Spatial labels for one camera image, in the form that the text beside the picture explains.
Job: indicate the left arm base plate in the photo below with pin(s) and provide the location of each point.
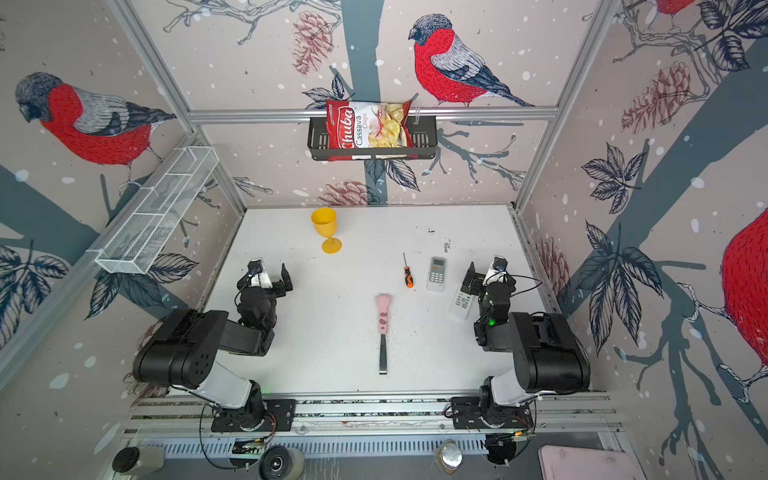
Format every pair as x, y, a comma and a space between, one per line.
275, 415

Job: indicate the pink pad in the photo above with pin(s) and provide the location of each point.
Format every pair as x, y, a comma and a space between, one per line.
569, 463

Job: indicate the aluminium mounting rail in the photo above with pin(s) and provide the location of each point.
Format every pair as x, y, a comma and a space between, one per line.
357, 425

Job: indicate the white AC remote with display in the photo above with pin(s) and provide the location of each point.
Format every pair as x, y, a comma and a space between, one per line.
436, 275

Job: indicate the grey cylinder with black cap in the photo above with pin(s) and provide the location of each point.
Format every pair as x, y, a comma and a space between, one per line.
138, 461

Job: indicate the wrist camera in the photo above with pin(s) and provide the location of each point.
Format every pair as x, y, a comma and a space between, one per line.
495, 274
262, 281

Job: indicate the white wire mesh shelf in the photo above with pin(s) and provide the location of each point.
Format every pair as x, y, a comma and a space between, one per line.
141, 238

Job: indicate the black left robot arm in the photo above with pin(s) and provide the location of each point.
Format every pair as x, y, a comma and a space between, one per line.
182, 353

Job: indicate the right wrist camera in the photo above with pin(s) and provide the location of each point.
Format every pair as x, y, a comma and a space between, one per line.
495, 274

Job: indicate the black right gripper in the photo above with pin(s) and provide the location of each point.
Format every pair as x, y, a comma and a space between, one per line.
483, 288

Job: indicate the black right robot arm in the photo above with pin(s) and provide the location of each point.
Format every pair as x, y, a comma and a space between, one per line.
547, 358

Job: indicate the yellow plastic goblet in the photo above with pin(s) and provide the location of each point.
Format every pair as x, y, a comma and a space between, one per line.
325, 223

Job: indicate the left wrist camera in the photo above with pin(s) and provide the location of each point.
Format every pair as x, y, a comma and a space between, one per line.
262, 281

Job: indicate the orange black screwdriver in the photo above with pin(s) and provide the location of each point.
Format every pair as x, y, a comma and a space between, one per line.
408, 277

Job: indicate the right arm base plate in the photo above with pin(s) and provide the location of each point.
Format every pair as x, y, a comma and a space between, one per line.
474, 413

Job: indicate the black wall basket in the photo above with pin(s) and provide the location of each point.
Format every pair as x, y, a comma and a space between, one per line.
423, 135

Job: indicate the white remote control with buttons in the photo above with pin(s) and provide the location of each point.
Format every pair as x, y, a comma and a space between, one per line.
461, 305

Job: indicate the silver metal can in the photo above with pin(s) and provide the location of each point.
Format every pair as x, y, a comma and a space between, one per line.
449, 457

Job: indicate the red cassava chips bag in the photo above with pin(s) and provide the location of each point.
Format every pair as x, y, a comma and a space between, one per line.
355, 125

